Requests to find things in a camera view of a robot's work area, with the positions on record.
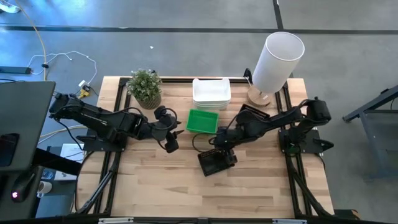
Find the black smartphone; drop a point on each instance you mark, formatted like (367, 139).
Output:
(7, 149)

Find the white mug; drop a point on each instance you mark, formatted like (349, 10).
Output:
(45, 187)

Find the dark grey desk top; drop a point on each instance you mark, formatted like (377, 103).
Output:
(28, 118)

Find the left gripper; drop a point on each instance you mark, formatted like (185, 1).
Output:
(163, 129)

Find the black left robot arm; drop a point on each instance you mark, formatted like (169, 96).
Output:
(93, 116)

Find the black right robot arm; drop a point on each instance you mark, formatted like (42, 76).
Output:
(280, 119)

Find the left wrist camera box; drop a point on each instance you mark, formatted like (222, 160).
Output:
(160, 112)

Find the black metal table frame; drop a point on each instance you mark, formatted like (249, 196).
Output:
(177, 80)

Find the black power strip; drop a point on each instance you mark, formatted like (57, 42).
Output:
(15, 70)

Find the white plastic bin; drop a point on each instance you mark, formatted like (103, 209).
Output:
(211, 90)
(211, 107)

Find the yellow plug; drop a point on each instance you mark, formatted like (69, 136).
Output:
(82, 92)

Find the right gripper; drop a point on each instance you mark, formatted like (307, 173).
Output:
(225, 141)

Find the black desk support beam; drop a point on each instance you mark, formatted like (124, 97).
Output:
(56, 161)

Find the white power adapter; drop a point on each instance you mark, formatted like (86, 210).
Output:
(83, 84)

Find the black computer mouse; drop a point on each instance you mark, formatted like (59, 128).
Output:
(21, 186)

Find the black table-level camera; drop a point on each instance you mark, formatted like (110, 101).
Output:
(202, 221)

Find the white paper sheet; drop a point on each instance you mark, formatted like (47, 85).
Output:
(70, 152)

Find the silver metal bracket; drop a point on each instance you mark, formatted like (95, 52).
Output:
(116, 221)
(289, 221)

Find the potted green plant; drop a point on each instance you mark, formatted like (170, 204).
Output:
(144, 84)

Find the white shoe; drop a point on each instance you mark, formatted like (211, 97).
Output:
(9, 8)

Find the white shade wooden base lamp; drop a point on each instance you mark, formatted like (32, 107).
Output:
(276, 62)

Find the grey metal cart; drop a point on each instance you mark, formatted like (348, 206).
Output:
(367, 105)

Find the green plastic slotted basket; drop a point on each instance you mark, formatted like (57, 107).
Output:
(199, 132)
(202, 121)

